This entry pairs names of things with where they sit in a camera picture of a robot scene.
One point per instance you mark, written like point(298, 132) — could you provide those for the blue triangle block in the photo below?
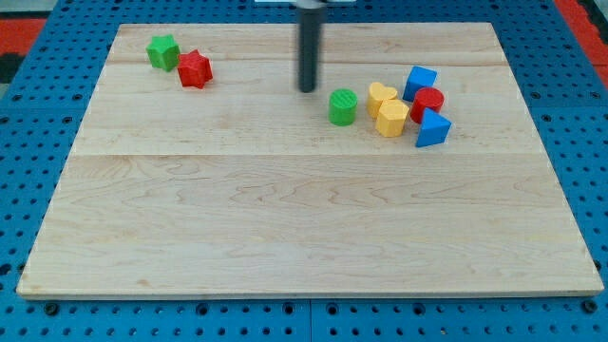
point(433, 130)

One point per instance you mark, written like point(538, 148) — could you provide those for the red star block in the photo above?
point(194, 69)

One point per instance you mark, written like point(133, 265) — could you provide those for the blue cube block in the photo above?
point(418, 78)

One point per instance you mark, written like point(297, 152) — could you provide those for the green star block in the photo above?
point(163, 52)

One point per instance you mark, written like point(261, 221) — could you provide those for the red cylinder block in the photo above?
point(426, 97)

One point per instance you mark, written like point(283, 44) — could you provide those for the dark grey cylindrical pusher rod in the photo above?
point(309, 29)

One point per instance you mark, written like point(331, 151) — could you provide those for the yellow hexagon block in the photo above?
point(391, 118)

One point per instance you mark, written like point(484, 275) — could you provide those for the green cylinder block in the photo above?
point(342, 107)

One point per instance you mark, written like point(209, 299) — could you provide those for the yellow heart block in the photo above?
point(377, 94)

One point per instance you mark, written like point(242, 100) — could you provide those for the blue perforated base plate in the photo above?
point(46, 101)

